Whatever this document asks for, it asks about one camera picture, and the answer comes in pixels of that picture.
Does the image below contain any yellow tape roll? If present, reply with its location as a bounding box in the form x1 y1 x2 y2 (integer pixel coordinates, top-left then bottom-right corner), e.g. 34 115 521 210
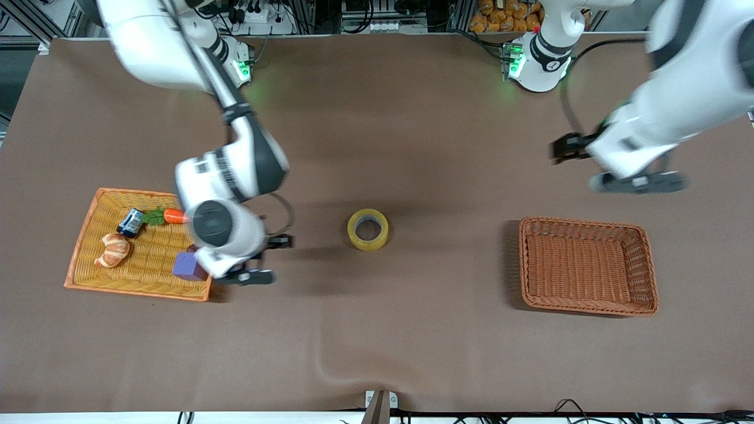
346 208 390 252

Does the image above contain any purple cube block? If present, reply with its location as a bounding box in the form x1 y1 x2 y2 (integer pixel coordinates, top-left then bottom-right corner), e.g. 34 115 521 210
172 251 210 282

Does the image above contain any orange toy carrot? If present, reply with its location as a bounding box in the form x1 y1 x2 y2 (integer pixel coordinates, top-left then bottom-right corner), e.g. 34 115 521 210
141 207 191 227

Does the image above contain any brown wicker basket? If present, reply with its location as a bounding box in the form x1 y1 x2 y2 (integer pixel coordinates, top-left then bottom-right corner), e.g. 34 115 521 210
518 217 660 318

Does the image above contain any small blue can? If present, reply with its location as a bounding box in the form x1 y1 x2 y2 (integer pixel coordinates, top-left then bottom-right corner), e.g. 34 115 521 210
117 207 146 239

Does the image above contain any bag of orange snacks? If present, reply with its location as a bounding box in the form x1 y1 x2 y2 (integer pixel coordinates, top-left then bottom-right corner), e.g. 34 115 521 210
469 0 593 34

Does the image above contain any toy croissant bread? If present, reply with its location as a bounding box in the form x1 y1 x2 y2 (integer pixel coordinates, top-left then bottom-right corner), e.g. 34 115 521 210
94 233 131 269

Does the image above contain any orange-rimmed yellow wicker tray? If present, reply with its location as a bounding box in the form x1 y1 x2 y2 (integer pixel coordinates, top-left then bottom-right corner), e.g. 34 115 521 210
64 188 214 303

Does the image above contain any white power strip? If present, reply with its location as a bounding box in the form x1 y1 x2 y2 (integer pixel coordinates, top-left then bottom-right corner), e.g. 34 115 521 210
367 21 429 34

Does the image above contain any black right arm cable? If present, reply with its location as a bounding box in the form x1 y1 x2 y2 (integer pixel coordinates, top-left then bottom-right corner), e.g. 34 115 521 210
259 192 296 237

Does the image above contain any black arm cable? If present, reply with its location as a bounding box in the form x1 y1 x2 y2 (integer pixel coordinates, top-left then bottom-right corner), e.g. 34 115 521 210
559 38 649 137
259 192 296 237

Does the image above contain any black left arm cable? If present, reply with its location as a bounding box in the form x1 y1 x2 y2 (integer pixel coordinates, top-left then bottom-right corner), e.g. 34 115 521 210
559 38 649 137

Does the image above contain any metal table bracket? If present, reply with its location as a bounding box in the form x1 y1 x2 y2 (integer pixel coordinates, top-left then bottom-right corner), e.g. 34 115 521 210
361 389 399 424

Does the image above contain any aluminium frame profile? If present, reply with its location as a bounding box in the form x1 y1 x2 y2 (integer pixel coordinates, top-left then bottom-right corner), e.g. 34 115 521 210
0 0 90 49

